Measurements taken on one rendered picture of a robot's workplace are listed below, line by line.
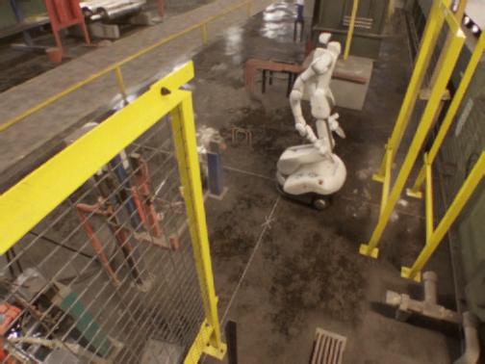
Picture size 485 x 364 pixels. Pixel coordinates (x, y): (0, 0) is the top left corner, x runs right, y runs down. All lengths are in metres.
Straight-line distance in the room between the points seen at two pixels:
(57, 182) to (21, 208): 0.08
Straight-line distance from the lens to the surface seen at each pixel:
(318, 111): 2.67
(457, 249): 3.28
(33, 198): 0.64
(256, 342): 2.32
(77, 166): 0.68
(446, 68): 1.96
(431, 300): 2.53
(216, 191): 3.12
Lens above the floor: 2.17
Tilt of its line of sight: 41 degrees down
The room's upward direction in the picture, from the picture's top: straight up
